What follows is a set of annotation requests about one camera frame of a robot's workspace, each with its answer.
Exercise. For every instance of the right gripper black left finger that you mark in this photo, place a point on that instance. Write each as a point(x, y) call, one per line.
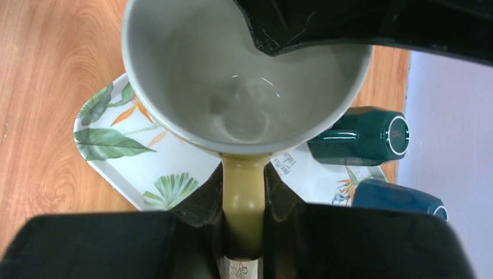
point(177, 243)

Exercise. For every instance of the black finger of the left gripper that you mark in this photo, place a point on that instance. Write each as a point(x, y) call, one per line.
point(456, 29)

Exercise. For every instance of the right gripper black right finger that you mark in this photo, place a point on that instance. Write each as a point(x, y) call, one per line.
point(313, 240)

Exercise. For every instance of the pale yellow mug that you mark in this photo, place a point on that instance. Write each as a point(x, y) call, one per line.
point(195, 69)

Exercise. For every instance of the large floral cream mug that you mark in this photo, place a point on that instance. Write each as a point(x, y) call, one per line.
point(242, 269)

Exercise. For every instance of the dark blue faceted mug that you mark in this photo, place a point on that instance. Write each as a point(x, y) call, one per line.
point(377, 194)

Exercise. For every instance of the dark green faceted mug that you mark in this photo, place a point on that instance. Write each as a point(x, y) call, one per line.
point(363, 136)

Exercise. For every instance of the floral white serving tray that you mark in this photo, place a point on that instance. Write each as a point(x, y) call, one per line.
point(155, 170)

